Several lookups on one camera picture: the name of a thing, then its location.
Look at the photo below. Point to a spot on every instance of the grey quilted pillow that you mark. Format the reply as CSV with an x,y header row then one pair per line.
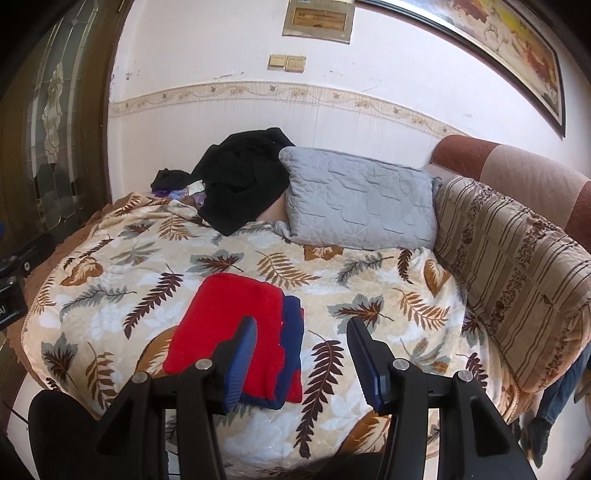
x,y
360,198

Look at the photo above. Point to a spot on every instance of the leaf print blanket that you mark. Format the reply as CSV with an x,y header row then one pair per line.
x,y
138,258

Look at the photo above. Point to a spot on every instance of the small black garment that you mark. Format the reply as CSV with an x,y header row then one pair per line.
x,y
171,180

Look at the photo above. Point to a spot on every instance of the beige wall switch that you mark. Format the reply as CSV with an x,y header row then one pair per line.
x,y
296,63
277,61

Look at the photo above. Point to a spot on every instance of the brown and pink sofa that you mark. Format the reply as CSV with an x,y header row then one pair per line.
x,y
521,166

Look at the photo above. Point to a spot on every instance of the gold wall panel box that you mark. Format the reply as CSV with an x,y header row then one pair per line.
x,y
318,21

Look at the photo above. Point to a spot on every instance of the framed painting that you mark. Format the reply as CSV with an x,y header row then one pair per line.
x,y
508,41

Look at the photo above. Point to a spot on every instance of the striped beige sofa cover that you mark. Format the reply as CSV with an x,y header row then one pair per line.
x,y
517,277

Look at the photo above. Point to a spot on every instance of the blue jeans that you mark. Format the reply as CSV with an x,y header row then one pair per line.
x,y
558,406

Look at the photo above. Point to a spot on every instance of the clear plastic packet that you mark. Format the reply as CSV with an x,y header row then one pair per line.
x,y
195,188

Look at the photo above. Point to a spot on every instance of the dark wooden glass door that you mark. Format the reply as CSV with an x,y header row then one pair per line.
x,y
55,115

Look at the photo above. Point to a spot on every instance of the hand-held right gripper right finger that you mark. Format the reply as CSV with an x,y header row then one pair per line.
x,y
369,364

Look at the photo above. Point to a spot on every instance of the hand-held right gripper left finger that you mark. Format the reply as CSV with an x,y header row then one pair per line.
x,y
240,364

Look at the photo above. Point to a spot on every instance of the purple cloth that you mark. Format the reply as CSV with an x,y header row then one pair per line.
x,y
161,191

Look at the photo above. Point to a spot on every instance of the large black garment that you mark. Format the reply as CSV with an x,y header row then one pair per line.
x,y
240,180

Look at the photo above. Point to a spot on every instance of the red and blue knit sweater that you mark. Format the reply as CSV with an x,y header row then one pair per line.
x,y
221,304

